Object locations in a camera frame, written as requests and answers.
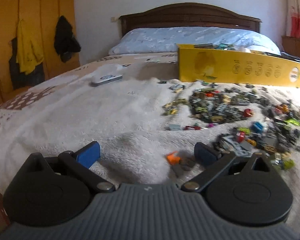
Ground orange toy brick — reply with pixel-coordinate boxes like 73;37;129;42
166;152;182;165

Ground wooden side cabinet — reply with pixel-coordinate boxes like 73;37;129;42
282;35;300;60

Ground white and grey device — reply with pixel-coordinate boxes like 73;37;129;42
90;64;123;87

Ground yellow hanging garment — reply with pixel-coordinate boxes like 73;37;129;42
16;19;44;75

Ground black hanging jacket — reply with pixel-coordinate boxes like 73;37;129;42
54;15;82;63

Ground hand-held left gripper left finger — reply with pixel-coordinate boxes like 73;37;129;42
24;141;115;193

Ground pile of small toy bricks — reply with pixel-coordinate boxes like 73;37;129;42
162;80;300;173

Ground yellow cardboard box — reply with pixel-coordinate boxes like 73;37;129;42
177;44;300;88

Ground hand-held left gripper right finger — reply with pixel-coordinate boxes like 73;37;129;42
181;142;277;192

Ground dark wooden headboard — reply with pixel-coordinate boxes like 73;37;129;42
119;2;262;38

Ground beige patterned bed sheet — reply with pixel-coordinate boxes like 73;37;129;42
0;51;180;135

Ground blue floral pillow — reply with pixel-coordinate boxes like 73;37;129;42
109;27;282;55

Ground white fluffy blanket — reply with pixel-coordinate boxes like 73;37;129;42
0;76;300;230

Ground wooden wardrobe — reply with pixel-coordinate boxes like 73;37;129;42
0;0;80;110

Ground dark hanging garment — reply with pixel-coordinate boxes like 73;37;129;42
9;37;45;90

